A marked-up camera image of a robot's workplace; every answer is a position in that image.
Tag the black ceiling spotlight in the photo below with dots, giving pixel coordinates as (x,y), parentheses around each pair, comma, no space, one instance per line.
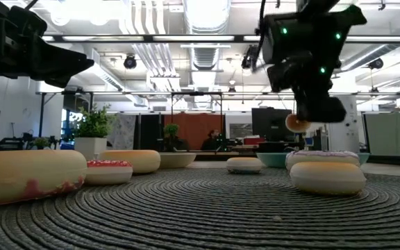
(130,62)
(376,63)
(248,59)

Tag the round teal plate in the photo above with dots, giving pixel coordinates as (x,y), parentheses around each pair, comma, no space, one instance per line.
(273,159)

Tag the white square column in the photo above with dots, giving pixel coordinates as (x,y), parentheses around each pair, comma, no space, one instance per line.
(342,139)

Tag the person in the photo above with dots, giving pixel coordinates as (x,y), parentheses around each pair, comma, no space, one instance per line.
(211,142)

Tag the small plant in dark pot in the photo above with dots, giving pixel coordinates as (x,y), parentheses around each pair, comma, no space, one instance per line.
(171,130)

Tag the orange room partition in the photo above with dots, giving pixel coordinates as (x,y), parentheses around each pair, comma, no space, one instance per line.
(194,130)

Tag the large plain orange donut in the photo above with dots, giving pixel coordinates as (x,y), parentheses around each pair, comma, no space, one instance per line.
(141,161)

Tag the large purple chocolate-drizzled donut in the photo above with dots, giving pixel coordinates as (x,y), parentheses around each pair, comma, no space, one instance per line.
(321,158)

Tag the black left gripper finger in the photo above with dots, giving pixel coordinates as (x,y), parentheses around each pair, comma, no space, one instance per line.
(61,59)
(56,80)

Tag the black overhead frame bar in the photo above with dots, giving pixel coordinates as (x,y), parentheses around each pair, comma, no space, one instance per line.
(193,38)

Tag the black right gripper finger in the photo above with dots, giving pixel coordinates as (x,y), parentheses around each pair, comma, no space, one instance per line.
(326,110)
(303,102)

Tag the grey room partition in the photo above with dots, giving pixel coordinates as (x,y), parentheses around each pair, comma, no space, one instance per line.
(391,133)

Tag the small blue frosted donut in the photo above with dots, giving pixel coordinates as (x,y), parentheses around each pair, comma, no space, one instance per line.
(244,166)

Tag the small green desk plant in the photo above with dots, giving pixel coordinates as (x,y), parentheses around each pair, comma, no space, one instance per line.
(41,142)

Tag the round grey woven placemat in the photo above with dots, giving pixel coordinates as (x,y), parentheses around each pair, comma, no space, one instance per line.
(200,215)

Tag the green plant in white pot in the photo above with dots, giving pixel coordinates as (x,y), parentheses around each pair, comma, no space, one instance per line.
(90,146)

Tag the small red sprinkled donut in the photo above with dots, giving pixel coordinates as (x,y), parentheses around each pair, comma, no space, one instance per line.
(108,173)
(293,124)

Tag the small orange frosted donut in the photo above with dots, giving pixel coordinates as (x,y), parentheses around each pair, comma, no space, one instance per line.
(328,177)

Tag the black computer monitor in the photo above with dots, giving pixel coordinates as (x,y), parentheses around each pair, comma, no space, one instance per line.
(269,123)

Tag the red storage box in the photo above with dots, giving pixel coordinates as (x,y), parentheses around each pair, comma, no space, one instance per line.
(253,140)

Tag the silver ventilation duct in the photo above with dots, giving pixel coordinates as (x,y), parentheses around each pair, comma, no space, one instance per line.
(205,55)

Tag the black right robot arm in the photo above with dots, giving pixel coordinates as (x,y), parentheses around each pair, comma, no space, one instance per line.
(307,38)

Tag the round cream plate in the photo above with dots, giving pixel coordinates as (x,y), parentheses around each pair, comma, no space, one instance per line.
(177,160)

